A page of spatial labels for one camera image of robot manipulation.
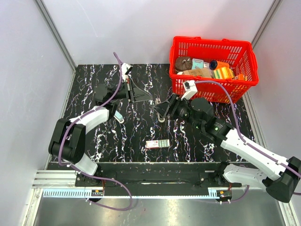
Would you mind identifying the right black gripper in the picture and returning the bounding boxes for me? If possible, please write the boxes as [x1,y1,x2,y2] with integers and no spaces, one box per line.
[152,93,204,130]

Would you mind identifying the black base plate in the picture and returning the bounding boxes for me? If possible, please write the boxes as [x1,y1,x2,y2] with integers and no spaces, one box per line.
[75,161,242,196]

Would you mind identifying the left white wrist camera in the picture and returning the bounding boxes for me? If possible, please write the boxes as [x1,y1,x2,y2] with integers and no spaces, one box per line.
[121,63,133,82]

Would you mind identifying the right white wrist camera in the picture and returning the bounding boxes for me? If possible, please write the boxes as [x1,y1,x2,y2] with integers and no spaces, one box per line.
[181,80,198,100]

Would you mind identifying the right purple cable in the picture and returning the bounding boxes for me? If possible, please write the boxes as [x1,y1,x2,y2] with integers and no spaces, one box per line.
[195,80,301,204]

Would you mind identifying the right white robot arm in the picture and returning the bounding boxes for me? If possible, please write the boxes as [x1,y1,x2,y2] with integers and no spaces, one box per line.
[153,94,301,203]

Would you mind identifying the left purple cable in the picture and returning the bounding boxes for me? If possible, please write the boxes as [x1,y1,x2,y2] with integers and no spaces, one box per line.
[57,52,134,211]

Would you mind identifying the yellow green sticky notes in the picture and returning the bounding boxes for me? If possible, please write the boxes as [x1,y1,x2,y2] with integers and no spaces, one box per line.
[213,67,235,80]

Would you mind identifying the teal white box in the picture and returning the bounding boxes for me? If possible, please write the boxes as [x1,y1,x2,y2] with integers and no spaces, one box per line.
[191,58,204,70]

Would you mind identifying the orange bottle blue cap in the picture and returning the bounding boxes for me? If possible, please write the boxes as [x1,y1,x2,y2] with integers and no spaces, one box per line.
[209,60,230,70]

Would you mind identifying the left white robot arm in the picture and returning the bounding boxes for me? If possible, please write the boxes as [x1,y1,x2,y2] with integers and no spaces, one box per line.
[48,78,152,186]

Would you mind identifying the brown round item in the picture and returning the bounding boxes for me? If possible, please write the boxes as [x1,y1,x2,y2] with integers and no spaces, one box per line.
[175,56,192,72]

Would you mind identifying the purple cable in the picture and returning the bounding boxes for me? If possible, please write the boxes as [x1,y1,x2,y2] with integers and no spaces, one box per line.
[57,52,134,211]
[195,80,301,204]

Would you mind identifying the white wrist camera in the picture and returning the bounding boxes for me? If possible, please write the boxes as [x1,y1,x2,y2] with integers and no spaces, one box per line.
[181,80,198,100]
[121,63,133,82]

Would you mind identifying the red plastic basket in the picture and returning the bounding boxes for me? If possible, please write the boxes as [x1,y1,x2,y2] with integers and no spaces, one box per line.
[169,36,259,103]

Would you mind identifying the aluminium frame rail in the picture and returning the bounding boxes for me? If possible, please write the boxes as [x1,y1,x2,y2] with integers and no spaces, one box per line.
[32,169,288,189]

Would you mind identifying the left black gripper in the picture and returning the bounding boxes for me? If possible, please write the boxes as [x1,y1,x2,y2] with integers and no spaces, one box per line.
[110,78,153,103]

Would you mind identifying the brown cardboard box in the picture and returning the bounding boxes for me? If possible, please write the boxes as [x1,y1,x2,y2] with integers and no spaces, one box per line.
[182,68,213,78]

